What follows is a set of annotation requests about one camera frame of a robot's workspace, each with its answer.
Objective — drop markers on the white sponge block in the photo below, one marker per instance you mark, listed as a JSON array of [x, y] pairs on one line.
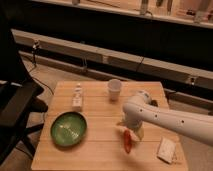
[[166, 150]]

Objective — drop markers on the black office chair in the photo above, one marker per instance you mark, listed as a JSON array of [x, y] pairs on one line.
[[18, 95]]

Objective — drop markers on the green bowl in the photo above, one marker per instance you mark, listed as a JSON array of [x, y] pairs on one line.
[[68, 129]]

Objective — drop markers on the small white bottle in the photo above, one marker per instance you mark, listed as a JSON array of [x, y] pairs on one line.
[[77, 100]]

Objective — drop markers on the black rectangular device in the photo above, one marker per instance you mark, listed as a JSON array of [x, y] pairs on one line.
[[154, 103]]

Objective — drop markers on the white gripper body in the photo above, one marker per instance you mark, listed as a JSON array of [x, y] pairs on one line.
[[138, 130]]

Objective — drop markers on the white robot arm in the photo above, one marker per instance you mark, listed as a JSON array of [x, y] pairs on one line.
[[138, 109]]

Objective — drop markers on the red chili pepper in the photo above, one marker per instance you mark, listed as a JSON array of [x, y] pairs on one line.
[[127, 141]]

